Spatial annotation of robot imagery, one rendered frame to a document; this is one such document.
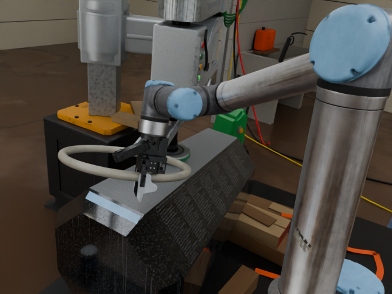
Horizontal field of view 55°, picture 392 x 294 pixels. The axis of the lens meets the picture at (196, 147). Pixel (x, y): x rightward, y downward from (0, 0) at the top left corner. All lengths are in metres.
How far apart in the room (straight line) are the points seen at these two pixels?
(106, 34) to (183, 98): 1.49
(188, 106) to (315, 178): 0.48
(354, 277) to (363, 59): 0.56
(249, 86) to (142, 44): 1.60
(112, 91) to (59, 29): 6.15
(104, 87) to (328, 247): 2.12
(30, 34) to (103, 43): 5.93
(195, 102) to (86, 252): 1.11
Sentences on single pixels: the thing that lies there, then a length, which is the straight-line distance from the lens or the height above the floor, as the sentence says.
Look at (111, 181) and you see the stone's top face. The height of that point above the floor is 0.80.
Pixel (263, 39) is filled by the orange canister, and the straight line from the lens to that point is 5.15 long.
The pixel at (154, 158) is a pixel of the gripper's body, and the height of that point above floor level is 1.24.
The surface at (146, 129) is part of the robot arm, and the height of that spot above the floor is 1.32.
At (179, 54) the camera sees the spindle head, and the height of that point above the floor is 1.40.
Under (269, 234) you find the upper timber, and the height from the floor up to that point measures 0.22.
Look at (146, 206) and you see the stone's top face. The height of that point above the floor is 0.80.
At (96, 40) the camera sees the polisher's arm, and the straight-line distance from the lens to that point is 2.49.
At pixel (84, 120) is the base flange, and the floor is 0.78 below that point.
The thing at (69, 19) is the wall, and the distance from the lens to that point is 8.84.
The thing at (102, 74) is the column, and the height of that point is 1.08.
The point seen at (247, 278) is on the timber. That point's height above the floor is 0.13.
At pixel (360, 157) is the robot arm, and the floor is 1.53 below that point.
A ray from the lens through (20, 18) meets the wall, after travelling 8.23.
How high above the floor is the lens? 1.79
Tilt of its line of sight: 26 degrees down
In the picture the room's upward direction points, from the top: 6 degrees clockwise
